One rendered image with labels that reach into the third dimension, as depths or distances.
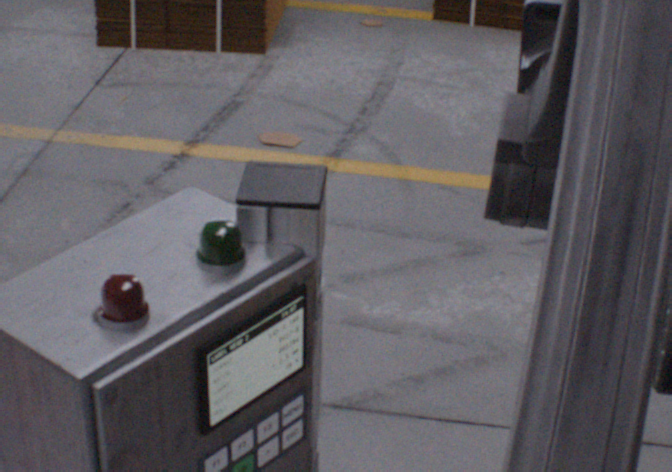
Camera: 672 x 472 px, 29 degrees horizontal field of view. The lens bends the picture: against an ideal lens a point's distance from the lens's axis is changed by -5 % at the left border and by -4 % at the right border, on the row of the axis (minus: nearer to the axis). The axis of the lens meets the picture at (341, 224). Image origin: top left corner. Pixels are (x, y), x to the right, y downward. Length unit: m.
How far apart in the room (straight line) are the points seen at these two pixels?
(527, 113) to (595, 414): 0.40
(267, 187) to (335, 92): 3.70
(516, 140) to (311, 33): 4.07
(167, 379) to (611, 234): 0.26
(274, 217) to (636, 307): 0.29
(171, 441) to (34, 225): 3.03
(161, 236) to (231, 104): 3.61
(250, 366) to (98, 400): 0.11
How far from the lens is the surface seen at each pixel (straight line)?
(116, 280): 0.64
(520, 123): 0.84
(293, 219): 0.70
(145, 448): 0.66
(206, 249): 0.68
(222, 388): 0.68
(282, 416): 0.74
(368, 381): 3.06
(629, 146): 0.48
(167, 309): 0.66
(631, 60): 0.49
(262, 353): 0.70
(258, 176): 0.72
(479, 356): 3.17
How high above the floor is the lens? 1.84
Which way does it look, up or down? 30 degrees down
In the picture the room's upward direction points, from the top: 2 degrees clockwise
